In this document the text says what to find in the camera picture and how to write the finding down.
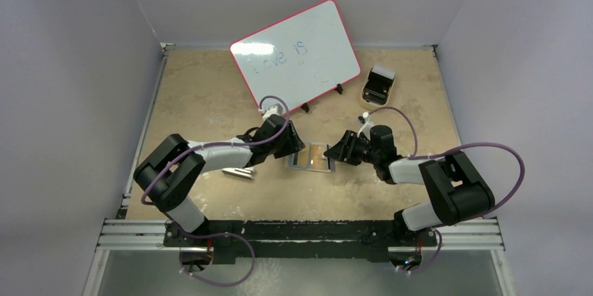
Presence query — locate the stack of grey cards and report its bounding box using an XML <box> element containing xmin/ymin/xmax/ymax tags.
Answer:
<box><xmin>371</xmin><ymin>64</ymin><xmax>396</xmax><ymax>80</ymax></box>

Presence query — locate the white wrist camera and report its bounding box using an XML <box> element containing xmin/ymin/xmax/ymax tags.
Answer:
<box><xmin>259</xmin><ymin>103</ymin><xmax>284</xmax><ymax>121</ymax></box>
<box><xmin>357</xmin><ymin>112</ymin><xmax>375</xmax><ymax>140</ymax></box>

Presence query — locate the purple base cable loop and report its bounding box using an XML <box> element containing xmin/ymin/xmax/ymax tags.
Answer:
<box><xmin>179</xmin><ymin>232</ymin><xmax>258</xmax><ymax>288</ymax></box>

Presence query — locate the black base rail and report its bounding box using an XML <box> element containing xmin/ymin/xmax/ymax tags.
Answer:
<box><xmin>164</xmin><ymin>220</ymin><xmax>438</xmax><ymax>269</ymax></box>

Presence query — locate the black whiteboard stand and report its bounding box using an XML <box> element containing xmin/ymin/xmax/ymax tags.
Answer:
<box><xmin>300</xmin><ymin>83</ymin><xmax>343</xmax><ymax>113</ymax></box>

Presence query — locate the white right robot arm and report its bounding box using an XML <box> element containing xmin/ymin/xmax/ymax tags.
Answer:
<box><xmin>324</xmin><ymin>125</ymin><xmax>495</xmax><ymax>245</ymax></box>

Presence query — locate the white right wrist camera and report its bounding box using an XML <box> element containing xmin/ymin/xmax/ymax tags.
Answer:
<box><xmin>357</xmin><ymin>112</ymin><xmax>375</xmax><ymax>140</ymax></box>

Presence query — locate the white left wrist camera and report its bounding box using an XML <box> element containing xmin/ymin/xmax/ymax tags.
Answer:
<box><xmin>259</xmin><ymin>103</ymin><xmax>284</xmax><ymax>121</ymax></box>

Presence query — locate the pink framed whiteboard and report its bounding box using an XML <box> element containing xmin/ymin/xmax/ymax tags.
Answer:
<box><xmin>229</xmin><ymin>0</ymin><xmax>362</xmax><ymax>111</ymax></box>

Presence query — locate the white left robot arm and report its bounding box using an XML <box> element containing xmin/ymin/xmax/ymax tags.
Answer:
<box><xmin>133</xmin><ymin>114</ymin><xmax>305</xmax><ymax>246</ymax></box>

